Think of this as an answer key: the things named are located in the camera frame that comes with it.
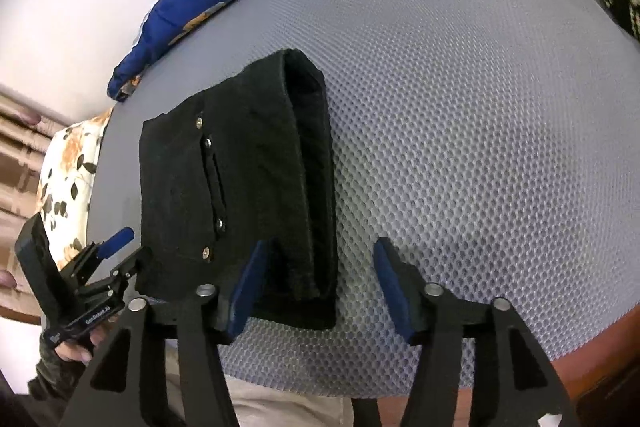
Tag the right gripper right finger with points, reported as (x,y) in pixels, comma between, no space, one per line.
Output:
(402,288)

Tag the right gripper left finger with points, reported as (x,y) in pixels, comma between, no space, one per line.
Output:
(246,291)

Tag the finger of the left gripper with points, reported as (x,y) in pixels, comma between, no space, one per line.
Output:
(115,243)

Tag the black pants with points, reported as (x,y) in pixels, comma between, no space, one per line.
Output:
(247,161)

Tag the left hand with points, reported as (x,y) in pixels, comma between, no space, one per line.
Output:
(72,351)

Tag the white floral pillow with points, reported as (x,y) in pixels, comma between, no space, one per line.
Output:
(66,184)

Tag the beige curtain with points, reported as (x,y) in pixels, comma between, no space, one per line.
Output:
(25,137)

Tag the grey mesh mattress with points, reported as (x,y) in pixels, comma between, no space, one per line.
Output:
(495,142)

